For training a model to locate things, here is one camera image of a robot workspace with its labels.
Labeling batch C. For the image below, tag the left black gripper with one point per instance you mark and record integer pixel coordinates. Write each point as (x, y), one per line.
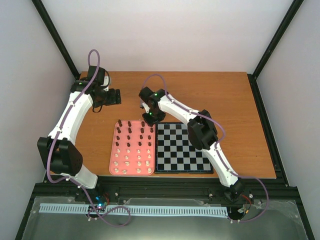
(113, 100)

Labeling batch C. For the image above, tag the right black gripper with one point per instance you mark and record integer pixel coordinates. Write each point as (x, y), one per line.
(151, 123)

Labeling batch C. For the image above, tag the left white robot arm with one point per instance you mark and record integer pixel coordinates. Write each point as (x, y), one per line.
(58, 151)

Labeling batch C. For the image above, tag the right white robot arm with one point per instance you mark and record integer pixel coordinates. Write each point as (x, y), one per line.
(202, 134)

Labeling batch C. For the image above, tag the pink plastic tray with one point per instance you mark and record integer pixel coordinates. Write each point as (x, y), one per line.
(131, 170)

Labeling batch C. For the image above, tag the black and white chessboard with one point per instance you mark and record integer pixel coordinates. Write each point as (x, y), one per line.
(174, 152)

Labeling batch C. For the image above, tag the left black frame post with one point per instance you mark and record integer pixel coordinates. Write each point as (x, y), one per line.
(46, 19)

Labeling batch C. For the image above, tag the black aluminium base frame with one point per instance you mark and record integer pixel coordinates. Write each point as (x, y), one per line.
(164, 188)

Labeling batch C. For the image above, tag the light blue cable duct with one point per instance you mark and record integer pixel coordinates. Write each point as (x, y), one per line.
(136, 210)

